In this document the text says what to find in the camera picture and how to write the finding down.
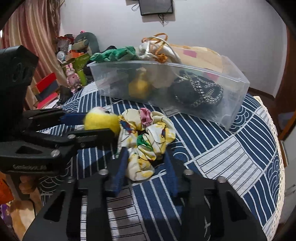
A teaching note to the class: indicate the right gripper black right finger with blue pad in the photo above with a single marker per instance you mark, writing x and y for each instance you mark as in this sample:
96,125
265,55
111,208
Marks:
212,208

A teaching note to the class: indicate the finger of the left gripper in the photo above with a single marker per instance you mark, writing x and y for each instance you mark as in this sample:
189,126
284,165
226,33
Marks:
52,117
91,138

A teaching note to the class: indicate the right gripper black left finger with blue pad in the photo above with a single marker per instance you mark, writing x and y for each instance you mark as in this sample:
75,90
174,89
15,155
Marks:
60,219

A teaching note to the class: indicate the yellow felt ball toy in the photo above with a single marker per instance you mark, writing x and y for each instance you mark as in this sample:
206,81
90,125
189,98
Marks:
99,118

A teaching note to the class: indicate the floral fabric scrunchie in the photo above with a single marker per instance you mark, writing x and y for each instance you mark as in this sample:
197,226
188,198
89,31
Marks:
145,134

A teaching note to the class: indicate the green knitted soft toy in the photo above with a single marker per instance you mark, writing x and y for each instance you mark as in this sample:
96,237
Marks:
127,53

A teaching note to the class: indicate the yellow green sponge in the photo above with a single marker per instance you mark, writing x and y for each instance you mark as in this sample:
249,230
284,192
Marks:
140,87

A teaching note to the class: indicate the white orange drawstring pouch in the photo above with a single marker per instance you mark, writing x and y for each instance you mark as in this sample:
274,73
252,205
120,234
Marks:
156,48

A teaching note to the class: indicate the person's left hand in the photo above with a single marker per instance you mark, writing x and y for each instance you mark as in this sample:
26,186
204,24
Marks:
29,185

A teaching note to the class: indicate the red flat box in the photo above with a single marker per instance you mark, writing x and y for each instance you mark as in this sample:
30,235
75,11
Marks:
43,84

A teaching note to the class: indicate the pink bunny doll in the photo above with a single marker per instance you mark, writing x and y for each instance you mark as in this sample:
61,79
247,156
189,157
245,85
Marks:
73,79

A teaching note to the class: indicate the green cardboard box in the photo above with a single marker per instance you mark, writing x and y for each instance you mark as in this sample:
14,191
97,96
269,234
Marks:
78,64

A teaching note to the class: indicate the blue white patterned cloth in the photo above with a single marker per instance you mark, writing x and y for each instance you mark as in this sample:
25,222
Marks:
247,155

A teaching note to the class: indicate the grey plush toy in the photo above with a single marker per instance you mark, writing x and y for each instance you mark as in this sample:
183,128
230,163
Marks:
86,42

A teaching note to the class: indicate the red striped curtain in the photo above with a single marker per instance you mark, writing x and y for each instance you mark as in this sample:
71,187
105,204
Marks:
35,25

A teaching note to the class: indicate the clear plastic storage bin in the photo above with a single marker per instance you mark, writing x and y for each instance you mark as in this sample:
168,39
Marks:
112,79

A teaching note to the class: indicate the small wall monitor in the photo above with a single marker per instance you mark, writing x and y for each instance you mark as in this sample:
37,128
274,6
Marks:
155,7

